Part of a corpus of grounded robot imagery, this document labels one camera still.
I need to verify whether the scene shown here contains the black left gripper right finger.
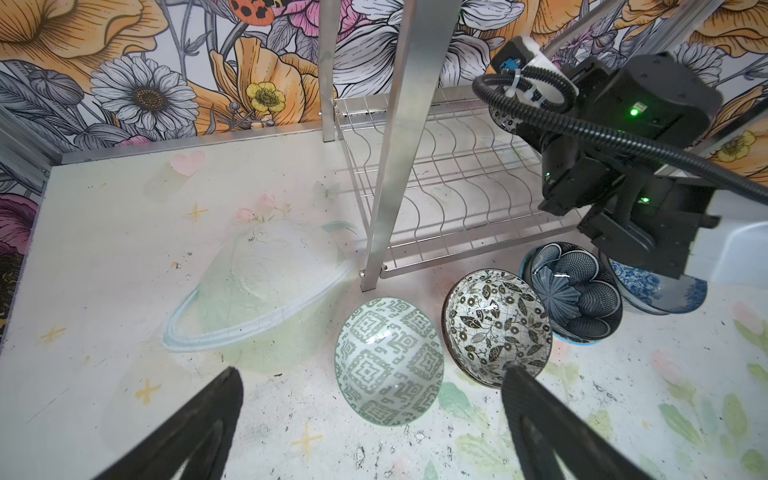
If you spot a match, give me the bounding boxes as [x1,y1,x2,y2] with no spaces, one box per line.
[501,366,649,479]

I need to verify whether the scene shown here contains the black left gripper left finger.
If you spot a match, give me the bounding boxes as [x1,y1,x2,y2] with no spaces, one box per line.
[98,367,244,479]

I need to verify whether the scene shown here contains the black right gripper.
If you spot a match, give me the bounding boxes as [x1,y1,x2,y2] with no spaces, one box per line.
[538,134,720,279]

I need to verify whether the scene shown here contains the black floral pattern bowl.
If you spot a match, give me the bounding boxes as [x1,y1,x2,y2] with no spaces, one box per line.
[441,269,553,389]

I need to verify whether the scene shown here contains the green geometric pattern bowl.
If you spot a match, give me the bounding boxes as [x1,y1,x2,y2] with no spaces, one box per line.
[334,297,445,427]

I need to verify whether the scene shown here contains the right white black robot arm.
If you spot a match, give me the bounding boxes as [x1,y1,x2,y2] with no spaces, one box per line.
[537,134,767,286]

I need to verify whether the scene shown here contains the silver metal dish rack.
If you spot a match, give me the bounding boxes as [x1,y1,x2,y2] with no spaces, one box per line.
[319,1,585,292]

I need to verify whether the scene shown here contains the blue white floral bowl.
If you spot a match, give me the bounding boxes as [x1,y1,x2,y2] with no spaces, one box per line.
[599,252,708,316]

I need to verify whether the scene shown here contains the dark blue petal bowl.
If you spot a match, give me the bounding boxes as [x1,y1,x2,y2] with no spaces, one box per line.
[520,241,623,345]

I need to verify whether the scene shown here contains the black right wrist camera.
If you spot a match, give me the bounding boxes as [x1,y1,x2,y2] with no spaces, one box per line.
[472,40,722,177]

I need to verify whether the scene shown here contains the black corrugated cable conduit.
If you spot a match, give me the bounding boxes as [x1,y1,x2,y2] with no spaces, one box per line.
[471,64,768,205]

